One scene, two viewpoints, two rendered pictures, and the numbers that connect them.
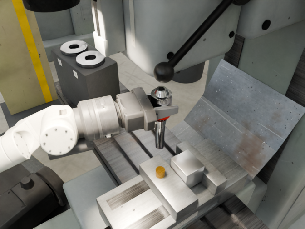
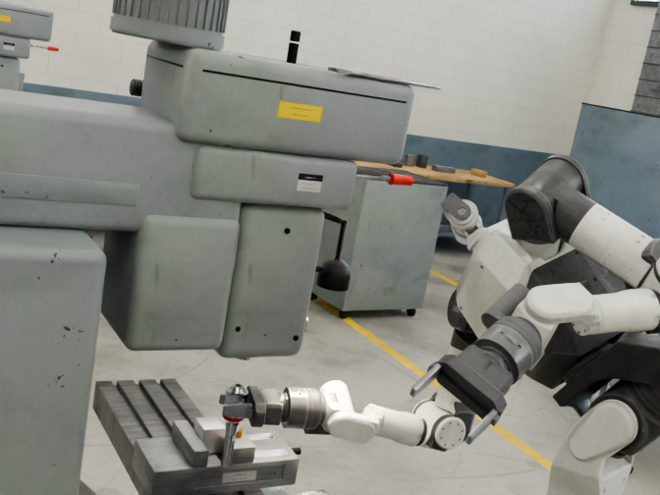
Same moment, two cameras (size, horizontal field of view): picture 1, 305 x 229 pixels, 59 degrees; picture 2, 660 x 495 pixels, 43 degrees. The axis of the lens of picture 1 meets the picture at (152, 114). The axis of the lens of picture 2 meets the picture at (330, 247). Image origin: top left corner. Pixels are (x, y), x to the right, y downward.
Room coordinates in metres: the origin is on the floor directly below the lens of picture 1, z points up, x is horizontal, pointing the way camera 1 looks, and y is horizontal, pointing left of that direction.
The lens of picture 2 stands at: (2.12, 0.20, 1.92)
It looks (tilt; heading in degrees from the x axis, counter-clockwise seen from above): 13 degrees down; 183
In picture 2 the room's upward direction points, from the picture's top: 10 degrees clockwise
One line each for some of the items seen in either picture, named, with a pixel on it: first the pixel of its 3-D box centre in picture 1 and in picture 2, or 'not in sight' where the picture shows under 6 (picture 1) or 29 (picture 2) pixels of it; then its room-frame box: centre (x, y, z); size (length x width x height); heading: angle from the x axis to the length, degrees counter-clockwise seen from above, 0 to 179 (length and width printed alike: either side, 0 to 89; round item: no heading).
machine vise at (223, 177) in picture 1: (174, 188); (217, 454); (0.37, -0.06, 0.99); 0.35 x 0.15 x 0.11; 124
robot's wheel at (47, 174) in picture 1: (53, 186); not in sight; (0.71, 0.45, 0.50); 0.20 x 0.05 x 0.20; 51
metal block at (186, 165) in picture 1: (186, 170); (208, 434); (0.39, -0.08, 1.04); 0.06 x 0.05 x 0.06; 34
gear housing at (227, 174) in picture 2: not in sight; (253, 167); (0.50, -0.06, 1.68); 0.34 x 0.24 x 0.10; 124
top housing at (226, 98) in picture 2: not in sight; (277, 102); (0.49, -0.03, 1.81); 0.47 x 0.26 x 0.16; 124
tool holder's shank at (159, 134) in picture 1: (159, 131); (229, 441); (0.48, -0.02, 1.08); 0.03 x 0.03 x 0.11
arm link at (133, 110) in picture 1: (122, 113); (276, 408); (0.45, 0.07, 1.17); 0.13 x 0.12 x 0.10; 20
